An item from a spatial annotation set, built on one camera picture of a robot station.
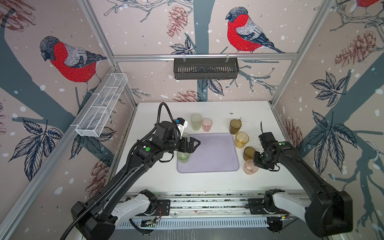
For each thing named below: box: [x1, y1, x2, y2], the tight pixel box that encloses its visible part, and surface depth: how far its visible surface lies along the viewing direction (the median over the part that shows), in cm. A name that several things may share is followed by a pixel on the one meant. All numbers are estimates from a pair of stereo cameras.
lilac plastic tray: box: [177, 133, 239, 173], surface depth 92 cm
